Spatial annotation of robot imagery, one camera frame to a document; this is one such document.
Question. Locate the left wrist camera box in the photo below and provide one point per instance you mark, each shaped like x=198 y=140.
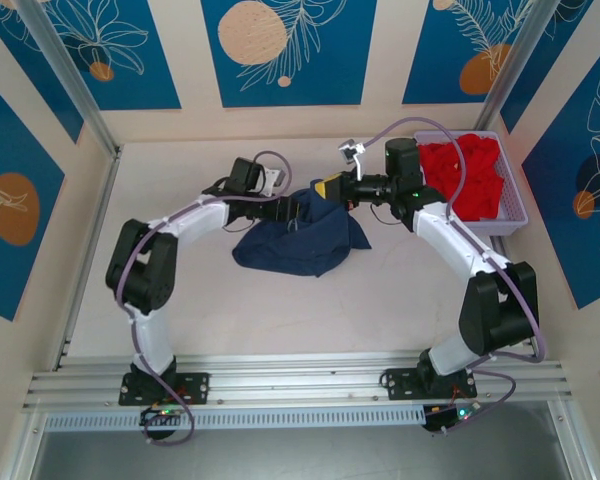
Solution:
x=275 y=180

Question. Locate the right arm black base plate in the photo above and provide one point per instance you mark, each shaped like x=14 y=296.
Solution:
x=395 y=385

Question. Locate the blue poster with white leaves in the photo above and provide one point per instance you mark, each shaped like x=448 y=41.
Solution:
x=560 y=45
x=35 y=65

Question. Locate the blue poster, large orange circle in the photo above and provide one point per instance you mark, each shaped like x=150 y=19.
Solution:
x=10 y=150

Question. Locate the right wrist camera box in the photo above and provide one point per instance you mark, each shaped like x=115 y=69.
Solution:
x=350 y=149

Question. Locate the blue poster, fern, orange circle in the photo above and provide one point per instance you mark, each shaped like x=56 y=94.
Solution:
x=440 y=60

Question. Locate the blue poster with beige circle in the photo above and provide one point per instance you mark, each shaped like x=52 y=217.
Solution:
x=330 y=75

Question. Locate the red t-shirt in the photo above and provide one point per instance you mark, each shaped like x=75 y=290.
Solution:
x=480 y=170

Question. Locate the blue poster, dark circle, flower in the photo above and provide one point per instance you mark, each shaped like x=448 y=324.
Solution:
x=570 y=240

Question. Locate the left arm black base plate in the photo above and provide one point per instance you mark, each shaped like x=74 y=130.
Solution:
x=195 y=387

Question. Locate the grey metal sheet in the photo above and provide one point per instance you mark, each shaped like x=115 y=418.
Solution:
x=300 y=455

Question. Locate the lavender plastic basket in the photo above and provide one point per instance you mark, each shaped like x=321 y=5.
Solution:
x=512 y=190

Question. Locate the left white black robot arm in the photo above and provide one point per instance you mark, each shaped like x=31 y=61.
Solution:
x=200 y=217

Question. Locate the aluminium frame leg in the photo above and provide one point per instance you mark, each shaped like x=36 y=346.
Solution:
x=577 y=450
x=20 y=450

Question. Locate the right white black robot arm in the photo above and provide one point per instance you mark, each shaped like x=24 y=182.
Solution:
x=450 y=235

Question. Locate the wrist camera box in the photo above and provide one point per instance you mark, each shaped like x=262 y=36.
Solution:
x=275 y=180
x=350 y=149

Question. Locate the wide aluminium mounting rail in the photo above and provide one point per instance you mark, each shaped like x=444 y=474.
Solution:
x=290 y=380

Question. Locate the blue poster, small orange circle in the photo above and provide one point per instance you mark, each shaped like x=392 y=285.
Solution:
x=130 y=75

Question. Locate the aluminium frame post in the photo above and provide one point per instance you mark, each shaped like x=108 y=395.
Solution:
x=515 y=65
x=65 y=65

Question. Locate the navy blue t-shirt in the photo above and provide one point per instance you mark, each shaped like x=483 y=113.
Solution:
x=300 y=245

